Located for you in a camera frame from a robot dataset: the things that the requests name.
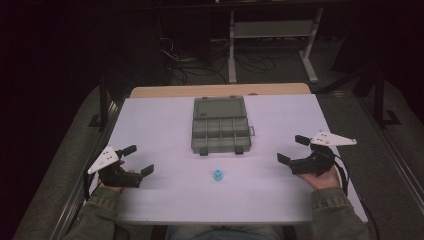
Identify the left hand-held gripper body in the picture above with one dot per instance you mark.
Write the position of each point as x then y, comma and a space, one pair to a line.
111, 166

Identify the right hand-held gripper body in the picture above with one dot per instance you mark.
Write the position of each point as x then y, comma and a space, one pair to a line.
320, 156

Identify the small blue plastic cone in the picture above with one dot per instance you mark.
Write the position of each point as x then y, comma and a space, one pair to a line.
217, 174

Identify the grey plastic compartment box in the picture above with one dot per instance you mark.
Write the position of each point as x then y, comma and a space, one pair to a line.
220, 125

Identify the person's left hand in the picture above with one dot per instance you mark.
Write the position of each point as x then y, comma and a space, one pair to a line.
116, 181

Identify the person's right hand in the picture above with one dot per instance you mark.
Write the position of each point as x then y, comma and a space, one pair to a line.
320, 181

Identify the black metal stand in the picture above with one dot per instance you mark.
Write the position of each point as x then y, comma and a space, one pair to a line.
105, 103
383, 100

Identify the white metal desk frame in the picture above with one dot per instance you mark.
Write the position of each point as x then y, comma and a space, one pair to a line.
273, 43

